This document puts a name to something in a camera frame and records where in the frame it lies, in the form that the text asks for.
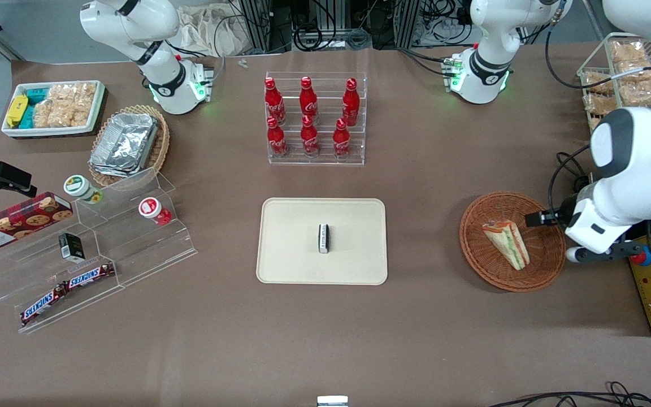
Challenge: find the light wicker basket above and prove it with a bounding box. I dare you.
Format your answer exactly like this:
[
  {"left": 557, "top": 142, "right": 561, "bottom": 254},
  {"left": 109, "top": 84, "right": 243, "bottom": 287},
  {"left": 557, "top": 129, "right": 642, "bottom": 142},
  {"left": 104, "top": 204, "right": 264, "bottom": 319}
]
[{"left": 88, "top": 104, "right": 171, "bottom": 188}]

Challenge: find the clear acrylic stepped shelf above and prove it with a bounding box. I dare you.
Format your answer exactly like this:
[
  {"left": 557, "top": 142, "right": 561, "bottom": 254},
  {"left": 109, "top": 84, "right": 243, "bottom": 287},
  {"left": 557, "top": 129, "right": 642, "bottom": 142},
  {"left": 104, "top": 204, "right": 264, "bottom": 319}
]
[{"left": 0, "top": 166, "right": 198, "bottom": 335}]

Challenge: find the rice cracker pack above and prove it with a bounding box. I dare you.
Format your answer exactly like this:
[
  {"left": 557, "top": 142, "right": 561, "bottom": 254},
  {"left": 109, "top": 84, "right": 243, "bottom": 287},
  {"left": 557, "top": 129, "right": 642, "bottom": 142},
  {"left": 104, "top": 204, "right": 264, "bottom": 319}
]
[
  {"left": 32, "top": 100, "right": 53, "bottom": 128},
  {"left": 49, "top": 102, "right": 92, "bottom": 128},
  {"left": 73, "top": 83, "right": 98, "bottom": 111},
  {"left": 47, "top": 84, "right": 77, "bottom": 106}
]

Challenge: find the small black box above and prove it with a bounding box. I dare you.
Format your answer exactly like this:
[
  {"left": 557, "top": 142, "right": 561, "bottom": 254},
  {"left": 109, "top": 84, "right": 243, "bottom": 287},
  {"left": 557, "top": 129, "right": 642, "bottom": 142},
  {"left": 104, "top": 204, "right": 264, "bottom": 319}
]
[{"left": 58, "top": 232, "right": 86, "bottom": 263}]

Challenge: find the white wire rack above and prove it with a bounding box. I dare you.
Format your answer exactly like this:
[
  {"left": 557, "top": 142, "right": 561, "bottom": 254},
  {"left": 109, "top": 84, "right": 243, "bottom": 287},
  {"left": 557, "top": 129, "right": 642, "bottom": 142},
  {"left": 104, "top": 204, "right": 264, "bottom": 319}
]
[{"left": 576, "top": 32, "right": 651, "bottom": 151}]

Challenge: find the red cola bottle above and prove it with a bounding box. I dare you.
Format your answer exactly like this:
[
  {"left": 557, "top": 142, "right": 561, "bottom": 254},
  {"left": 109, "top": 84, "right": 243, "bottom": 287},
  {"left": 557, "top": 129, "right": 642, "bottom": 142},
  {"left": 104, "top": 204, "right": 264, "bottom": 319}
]
[
  {"left": 264, "top": 77, "right": 287, "bottom": 125},
  {"left": 300, "top": 76, "right": 319, "bottom": 121},
  {"left": 332, "top": 118, "right": 352, "bottom": 159},
  {"left": 341, "top": 77, "right": 361, "bottom": 127},
  {"left": 300, "top": 115, "right": 321, "bottom": 157},
  {"left": 266, "top": 116, "right": 289, "bottom": 158}
]

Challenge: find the beige cloth bag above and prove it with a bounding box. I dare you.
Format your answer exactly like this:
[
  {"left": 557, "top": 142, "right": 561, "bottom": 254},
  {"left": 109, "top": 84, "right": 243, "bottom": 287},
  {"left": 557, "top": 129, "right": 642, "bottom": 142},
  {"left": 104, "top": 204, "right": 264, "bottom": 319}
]
[{"left": 177, "top": 5, "right": 248, "bottom": 58}]

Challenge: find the brown wicker basket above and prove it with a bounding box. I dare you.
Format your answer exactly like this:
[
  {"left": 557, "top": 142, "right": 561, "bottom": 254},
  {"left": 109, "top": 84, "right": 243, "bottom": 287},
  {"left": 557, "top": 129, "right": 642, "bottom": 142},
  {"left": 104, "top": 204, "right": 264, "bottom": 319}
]
[{"left": 459, "top": 192, "right": 567, "bottom": 293}]

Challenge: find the black power cable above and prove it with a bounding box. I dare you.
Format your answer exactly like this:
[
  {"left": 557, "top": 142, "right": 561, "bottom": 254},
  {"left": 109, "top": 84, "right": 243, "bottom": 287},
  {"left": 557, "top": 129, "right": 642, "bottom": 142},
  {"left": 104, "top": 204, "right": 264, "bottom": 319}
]
[{"left": 548, "top": 144, "right": 593, "bottom": 227}]

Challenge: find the clear acrylic bottle rack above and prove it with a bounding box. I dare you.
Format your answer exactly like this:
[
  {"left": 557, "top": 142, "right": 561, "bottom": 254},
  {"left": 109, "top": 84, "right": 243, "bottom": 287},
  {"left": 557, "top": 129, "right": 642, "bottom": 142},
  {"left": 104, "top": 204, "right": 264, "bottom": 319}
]
[{"left": 264, "top": 71, "right": 368, "bottom": 166}]

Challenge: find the beige plastic tray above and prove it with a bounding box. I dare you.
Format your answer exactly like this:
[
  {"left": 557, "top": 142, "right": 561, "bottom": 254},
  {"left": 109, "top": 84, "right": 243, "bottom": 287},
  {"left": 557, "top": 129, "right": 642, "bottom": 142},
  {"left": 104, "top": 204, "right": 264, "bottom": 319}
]
[{"left": 256, "top": 197, "right": 388, "bottom": 285}]

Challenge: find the black camera clamp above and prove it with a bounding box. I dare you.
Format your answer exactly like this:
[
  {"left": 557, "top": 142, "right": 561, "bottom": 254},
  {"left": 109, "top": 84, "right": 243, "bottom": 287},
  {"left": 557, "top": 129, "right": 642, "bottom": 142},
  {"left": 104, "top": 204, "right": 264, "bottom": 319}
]
[{"left": 0, "top": 142, "right": 38, "bottom": 203}]

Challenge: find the green lid cup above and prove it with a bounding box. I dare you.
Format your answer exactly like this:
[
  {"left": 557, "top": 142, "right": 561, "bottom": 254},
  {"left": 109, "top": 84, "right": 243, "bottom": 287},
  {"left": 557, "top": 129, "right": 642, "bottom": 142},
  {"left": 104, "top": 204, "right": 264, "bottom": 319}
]
[{"left": 63, "top": 175, "right": 105, "bottom": 205}]

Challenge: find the Snickers chocolate bar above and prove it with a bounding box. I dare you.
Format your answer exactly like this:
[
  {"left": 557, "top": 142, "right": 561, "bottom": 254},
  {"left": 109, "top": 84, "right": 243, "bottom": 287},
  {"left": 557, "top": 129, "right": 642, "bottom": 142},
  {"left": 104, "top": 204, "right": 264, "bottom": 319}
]
[
  {"left": 20, "top": 282, "right": 70, "bottom": 328},
  {"left": 65, "top": 262, "right": 116, "bottom": 291}
]

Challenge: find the white plastic bin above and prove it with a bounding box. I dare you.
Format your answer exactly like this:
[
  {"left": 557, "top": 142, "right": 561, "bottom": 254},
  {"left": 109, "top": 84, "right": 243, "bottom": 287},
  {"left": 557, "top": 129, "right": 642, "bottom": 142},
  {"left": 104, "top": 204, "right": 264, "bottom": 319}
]
[{"left": 1, "top": 80, "right": 106, "bottom": 138}]

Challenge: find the stack of foil trays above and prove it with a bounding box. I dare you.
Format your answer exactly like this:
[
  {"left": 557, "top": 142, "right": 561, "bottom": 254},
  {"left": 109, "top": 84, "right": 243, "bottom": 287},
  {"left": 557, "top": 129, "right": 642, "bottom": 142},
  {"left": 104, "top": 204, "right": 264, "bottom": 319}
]
[{"left": 89, "top": 112, "right": 160, "bottom": 177}]

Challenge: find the red lid cup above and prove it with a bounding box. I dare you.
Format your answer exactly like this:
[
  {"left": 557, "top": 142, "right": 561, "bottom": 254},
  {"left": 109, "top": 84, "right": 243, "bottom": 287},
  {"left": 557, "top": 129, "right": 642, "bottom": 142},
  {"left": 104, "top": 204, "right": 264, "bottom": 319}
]
[{"left": 137, "top": 197, "right": 173, "bottom": 226}]

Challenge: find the yellow snack pack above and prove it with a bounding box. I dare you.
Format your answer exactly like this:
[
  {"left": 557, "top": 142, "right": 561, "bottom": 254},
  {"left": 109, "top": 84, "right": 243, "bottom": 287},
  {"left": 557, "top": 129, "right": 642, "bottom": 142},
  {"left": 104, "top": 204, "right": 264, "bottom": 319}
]
[{"left": 6, "top": 94, "right": 29, "bottom": 128}]

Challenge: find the triangular sandwich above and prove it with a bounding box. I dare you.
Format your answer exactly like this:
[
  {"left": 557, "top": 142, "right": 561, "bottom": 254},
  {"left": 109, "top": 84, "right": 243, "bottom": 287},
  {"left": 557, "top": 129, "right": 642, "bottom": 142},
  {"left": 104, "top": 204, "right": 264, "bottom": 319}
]
[{"left": 482, "top": 219, "right": 531, "bottom": 271}]

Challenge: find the red tartan cookie box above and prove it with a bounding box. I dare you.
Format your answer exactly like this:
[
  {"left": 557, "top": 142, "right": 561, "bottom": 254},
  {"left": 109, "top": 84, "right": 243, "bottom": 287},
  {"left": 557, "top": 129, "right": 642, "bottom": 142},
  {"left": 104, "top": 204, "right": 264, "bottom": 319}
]
[{"left": 0, "top": 192, "right": 74, "bottom": 254}]

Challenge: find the black cables bundle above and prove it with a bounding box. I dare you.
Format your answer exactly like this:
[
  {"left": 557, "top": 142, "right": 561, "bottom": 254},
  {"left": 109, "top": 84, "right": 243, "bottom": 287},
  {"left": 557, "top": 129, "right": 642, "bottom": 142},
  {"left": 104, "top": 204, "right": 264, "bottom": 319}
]
[{"left": 488, "top": 381, "right": 651, "bottom": 407}]

